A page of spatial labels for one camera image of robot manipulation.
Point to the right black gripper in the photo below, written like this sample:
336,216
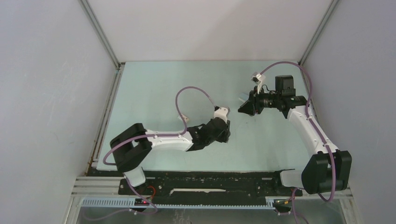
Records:
248,107

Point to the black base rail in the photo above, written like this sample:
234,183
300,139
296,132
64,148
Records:
204,188

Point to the white staple box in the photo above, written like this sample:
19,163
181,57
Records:
183,118

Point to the light blue stapler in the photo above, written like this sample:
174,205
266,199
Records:
243,97

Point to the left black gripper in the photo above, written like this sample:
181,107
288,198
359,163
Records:
225,135

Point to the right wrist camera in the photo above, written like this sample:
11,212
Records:
259,80

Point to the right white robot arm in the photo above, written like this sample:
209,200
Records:
328,168

